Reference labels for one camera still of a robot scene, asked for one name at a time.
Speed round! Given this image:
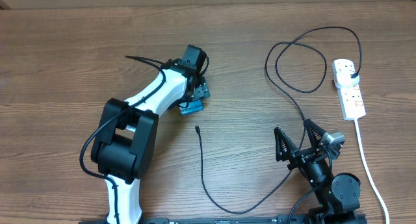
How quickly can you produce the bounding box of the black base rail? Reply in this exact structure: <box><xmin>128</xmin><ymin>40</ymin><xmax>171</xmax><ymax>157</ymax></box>
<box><xmin>79</xmin><ymin>214</ymin><xmax>367</xmax><ymax>224</ymax></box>

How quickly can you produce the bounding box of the black charger cable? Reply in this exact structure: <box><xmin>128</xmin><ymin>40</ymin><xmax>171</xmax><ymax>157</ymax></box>
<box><xmin>194</xmin><ymin>26</ymin><xmax>363</xmax><ymax>215</ymax></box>

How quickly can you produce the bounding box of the white charger plug adapter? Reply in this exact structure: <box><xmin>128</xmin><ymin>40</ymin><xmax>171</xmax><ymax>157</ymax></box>
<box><xmin>334</xmin><ymin>70</ymin><xmax>360</xmax><ymax>88</ymax></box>

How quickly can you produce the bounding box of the white power strip cord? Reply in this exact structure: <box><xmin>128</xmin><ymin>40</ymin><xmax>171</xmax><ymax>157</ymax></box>
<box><xmin>353</xmin><ymin>118</ymin><xmax>391</xmax><ymax>224</ymax></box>

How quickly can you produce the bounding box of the smartphone with blue screen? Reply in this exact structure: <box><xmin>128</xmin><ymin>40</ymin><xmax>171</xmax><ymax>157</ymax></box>
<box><xmin>179</xmin><ymin>99</ymin><xmax>203</xmax><ymax>115</ymax></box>

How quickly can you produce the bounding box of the white power strip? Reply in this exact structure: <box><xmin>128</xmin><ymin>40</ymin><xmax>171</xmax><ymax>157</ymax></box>
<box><xmin>332</xmin><ymin>59</ymin><xmax>366</xmax><ymax>121</ymax></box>

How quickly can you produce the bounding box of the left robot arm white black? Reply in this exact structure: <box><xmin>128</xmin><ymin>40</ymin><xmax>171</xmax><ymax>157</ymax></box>
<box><xmin>85</xmin><ymin>45</ymin><xmax>210</xmax><ymax>223</ymax></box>

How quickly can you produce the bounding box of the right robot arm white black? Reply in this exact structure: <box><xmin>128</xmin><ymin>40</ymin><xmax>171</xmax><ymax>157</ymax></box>
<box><xmin>274</xmin><ymin>119</ymin><xmax>367</xmax><ymax>223</ymax></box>

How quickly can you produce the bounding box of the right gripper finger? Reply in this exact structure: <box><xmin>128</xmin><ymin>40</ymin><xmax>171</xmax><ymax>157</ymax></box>
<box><xmin>274</xmin><ymin>127</ymin><xmax>298</xmax><ymax>162</ymax></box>
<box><xmin>304</xmin><ymin>119</ymin><xmax>327</xmax><ymax>149</ymax></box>

